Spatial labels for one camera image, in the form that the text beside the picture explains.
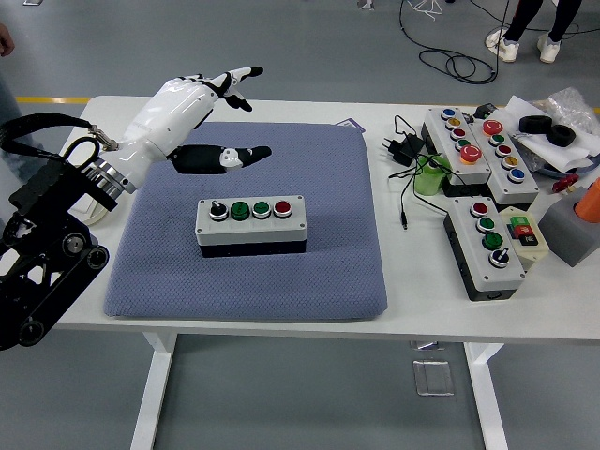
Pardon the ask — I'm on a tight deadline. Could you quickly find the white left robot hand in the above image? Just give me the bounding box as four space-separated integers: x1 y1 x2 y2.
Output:
114 65 274 191

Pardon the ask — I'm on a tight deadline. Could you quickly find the grey foam block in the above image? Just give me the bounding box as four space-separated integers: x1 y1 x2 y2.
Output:
537 185 600 268

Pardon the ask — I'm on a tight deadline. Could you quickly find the five-button box, blue button end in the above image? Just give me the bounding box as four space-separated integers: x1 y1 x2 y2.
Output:
468 117 541 212

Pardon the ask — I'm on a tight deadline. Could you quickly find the cream three-button switch box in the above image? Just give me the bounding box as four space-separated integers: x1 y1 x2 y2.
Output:
497 205 549 272

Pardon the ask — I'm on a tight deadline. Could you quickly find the person with white shoes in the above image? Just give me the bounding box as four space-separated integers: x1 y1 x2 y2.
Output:
485 0 587 65

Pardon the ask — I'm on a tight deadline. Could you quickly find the blue-grey padded mat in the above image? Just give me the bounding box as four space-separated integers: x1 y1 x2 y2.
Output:
102 122 389 323

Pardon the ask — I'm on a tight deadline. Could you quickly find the grey four-button control box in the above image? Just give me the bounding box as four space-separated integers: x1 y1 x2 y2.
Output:
442 196 526 302
194 194 308 259

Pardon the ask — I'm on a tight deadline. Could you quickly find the black adapter cord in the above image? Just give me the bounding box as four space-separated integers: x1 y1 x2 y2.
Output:
387 114 451 231

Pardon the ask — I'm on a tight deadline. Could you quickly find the orange cylinder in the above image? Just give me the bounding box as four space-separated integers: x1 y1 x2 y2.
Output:
575 176 600 225

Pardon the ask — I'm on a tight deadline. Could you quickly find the clear bubble wrap bag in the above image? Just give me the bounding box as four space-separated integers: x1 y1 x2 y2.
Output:
546 87 599 142

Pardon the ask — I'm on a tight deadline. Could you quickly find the white table leg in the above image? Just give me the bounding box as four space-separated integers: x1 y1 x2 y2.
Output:
463 341 510 450
129 331 178 450

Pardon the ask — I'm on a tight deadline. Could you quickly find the black power adapter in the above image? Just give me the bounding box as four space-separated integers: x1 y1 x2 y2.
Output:
377 132 426 167

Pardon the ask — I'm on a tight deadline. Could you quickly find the green plastic cylinder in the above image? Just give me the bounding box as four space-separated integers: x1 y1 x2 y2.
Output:
412 153 452 196

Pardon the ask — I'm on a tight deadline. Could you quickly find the white foam sheet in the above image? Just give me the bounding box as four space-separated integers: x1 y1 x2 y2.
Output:
503 95 600 173

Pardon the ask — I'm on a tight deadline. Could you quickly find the purple-edged label card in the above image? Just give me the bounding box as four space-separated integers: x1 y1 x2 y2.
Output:
335 116 367 135

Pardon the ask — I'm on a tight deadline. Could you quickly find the beige oval tray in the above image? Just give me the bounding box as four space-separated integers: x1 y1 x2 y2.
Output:
69 189 116 229

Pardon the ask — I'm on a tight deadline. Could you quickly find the black floor cable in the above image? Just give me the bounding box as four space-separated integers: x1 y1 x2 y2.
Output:
397 0 517 85

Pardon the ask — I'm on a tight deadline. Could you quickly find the metal floor socket plate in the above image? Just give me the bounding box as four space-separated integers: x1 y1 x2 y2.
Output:
412 359 456 398

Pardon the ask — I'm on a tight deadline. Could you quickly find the blue bowl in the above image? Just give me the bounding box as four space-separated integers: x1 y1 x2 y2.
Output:
529 157 600 178

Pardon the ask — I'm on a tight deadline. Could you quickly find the five-button box, mushroom button end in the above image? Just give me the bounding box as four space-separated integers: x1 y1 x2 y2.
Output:
420 107 493 197

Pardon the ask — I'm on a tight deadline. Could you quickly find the white floor cord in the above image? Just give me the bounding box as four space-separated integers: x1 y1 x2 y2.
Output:
407 0 444 24

